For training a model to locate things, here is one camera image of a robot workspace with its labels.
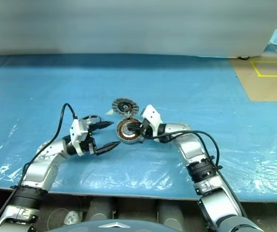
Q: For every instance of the blue plastic table cover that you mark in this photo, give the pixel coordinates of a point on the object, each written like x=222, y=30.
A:
x=177, y=84

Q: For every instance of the yellow tape square outline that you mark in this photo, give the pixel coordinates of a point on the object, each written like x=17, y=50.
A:
x=273, y=76

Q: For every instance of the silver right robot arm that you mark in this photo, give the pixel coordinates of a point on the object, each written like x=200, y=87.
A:
x=191, y=147

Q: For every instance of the round grey motor housing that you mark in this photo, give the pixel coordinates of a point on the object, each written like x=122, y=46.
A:
x=122, y=135

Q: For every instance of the white backdrop panel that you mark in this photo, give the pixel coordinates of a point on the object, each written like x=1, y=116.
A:
x=128, y=24

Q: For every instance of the dark grey rounded cylinder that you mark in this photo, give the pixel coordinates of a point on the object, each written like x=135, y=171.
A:
x=170, y=212
x=102, y=209

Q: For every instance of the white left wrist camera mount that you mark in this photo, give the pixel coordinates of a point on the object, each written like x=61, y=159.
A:
x=76, y=131

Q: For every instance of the brown cardboard sheet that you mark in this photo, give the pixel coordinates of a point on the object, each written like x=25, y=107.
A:
x=261, y=88

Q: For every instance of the white round patterned object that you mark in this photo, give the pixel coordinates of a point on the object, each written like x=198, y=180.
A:
x=72, y=216

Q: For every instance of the grey robot torso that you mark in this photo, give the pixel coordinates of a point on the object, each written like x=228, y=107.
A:
x=115, y=226

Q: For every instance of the small beige tape piece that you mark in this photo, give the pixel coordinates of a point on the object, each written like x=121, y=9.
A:
x=110, y=112

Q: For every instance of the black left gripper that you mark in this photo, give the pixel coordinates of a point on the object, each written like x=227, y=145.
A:
x=90, y=145

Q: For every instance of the round grey motor lid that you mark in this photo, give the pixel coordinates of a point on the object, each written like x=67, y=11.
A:
x=117, y=106

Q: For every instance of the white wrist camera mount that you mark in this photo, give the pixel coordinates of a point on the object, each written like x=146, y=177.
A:
x=76, y=131
x=152, y=114

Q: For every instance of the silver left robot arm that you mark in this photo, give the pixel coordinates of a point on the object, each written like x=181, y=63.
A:
x=44, y=166

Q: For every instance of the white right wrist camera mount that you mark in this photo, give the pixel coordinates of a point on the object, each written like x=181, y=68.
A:
x=152, y=114

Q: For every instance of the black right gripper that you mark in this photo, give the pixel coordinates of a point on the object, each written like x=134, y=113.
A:
x=146, y=130

